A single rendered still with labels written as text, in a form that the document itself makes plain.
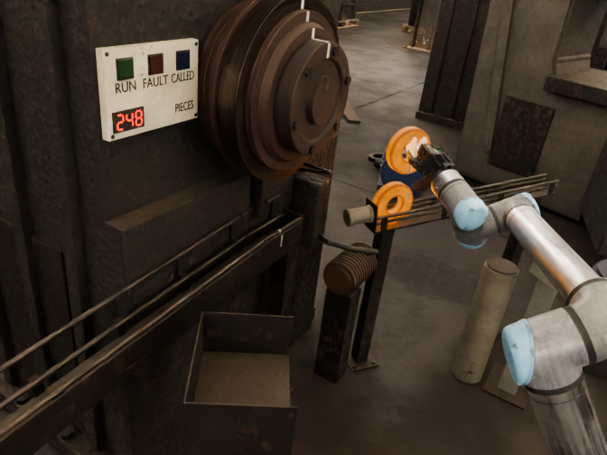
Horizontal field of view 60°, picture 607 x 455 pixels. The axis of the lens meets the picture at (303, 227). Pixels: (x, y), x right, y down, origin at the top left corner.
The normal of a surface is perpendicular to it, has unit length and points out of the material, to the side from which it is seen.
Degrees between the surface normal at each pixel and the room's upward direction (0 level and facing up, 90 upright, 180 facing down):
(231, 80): 75
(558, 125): 90
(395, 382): 0
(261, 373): 5
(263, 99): 84
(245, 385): 5
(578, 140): 90
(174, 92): 90
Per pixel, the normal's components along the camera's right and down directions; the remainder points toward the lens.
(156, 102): 0.84, 0.33
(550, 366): -0.11, 0.27
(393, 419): 0.11, -0.87
